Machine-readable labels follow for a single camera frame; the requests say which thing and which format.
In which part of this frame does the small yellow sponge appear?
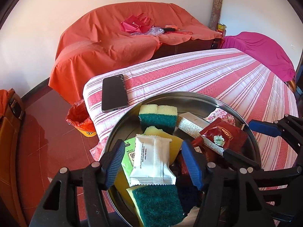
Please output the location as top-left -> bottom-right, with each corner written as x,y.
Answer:
139,104 -> 178,134

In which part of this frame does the orange covered sofa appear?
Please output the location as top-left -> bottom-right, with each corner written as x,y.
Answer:
49,2 -> 223,104

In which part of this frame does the green topped yellow sponge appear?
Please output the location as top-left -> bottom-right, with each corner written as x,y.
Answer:
144,126 -> 183,165

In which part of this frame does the red gift bag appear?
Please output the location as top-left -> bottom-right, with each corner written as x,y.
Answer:
120,13 -> 152,33

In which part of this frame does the magenta covered chair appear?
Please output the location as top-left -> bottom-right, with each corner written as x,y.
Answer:
221,32 -> 295,82

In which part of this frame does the orange brown bag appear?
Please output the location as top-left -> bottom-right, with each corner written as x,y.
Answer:
1,89 -> 27,226

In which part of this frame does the round metal tin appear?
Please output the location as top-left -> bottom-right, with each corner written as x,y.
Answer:
104,91 -> 262,227

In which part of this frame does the red snack packet white flower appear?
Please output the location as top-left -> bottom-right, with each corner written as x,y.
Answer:
200,118 -> 248,156

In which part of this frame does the yellow tin can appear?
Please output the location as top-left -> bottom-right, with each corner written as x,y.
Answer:
216,23 -> 226,36

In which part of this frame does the black remote on sofa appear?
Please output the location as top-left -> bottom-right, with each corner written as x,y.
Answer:
163,28 -> 177,33

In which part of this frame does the red bin with liner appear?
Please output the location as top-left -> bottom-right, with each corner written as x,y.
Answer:
66,100 -> 97,137

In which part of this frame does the pink floral brown sachet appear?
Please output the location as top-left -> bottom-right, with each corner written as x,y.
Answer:
204,108 -> 236,126

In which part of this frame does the rolled patterned rug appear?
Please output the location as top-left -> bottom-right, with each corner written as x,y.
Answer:
209,0 -> 223,31

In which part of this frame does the red flat box on sofa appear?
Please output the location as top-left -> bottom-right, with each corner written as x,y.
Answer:
174,30 -> 193,35

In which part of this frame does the red white striped tablecloth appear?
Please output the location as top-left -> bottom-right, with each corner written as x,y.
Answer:
83,49 -> 298,160

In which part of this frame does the green tissue pack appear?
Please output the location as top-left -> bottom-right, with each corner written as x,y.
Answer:
121,137 -> 136,183

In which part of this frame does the black smartphone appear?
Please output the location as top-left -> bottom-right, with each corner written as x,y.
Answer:
102,74 -> 128,112

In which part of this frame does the clear plastic wrap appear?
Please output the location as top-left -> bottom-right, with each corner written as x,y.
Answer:
131,27 -> 165,36

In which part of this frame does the bright red snack packet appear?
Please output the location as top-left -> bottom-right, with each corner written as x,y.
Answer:
191,136 -> 219,162

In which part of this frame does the white wet wipe packet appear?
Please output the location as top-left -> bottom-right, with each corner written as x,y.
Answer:
129,134 -> 176,187

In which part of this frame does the white rectangular box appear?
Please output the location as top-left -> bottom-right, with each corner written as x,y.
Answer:
176,112 -> 224,156

